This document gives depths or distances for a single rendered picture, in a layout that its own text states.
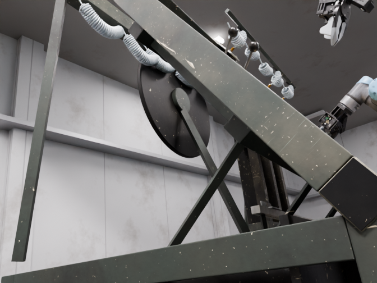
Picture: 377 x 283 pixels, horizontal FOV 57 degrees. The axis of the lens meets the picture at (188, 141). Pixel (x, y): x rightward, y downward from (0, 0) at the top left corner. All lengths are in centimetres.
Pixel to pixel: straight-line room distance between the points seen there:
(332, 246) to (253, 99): 40
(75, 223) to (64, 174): 63
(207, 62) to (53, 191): 380
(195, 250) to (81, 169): 409
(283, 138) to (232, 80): 23
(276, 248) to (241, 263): 9
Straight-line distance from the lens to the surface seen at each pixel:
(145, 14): 135
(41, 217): 453
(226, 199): 202
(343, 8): 128
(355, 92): 165
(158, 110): 217
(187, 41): 115
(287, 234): 84
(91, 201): 491
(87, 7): 201
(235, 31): 135
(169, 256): 99
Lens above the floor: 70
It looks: 22 degrees up
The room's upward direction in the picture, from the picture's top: 6 degrees counter-clockwise
